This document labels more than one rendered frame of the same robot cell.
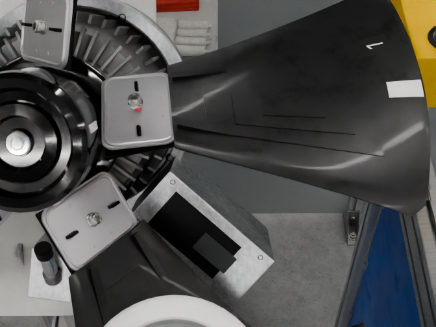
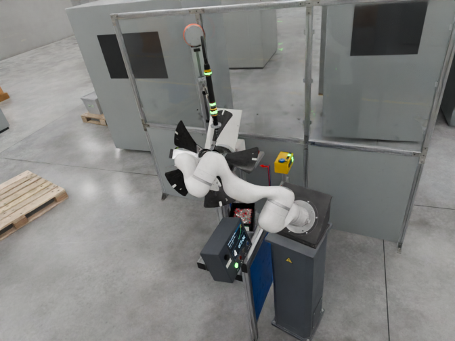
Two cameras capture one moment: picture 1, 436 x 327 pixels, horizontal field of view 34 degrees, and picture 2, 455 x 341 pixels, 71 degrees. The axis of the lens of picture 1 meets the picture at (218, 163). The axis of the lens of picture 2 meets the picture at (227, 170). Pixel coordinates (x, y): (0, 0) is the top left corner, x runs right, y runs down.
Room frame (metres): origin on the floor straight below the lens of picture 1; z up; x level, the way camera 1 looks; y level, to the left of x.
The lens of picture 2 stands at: (-1.22, -0.86, 2.35)
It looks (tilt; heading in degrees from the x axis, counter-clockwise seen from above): 34 degrees down; 28
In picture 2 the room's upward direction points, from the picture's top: 8 degrees counter-clockwise
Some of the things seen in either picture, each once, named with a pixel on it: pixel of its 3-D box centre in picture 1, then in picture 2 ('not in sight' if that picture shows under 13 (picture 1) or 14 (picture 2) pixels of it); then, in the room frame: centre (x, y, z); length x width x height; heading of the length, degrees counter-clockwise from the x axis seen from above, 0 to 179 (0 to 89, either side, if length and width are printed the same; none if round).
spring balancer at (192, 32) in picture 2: not in sight; (193, 35); (1.03, 0.47, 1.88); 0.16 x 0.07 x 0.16; 124
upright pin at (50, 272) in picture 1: (48, 263); not in sight; (0.41, 0.19, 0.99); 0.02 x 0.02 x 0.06
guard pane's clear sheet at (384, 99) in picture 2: not in sight; (254, 78); (1.15, 0.05, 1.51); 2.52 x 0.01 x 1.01; 89
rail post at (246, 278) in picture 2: not in sight; (250, 307); (-0.10, -0.28, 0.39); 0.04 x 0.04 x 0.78; 89
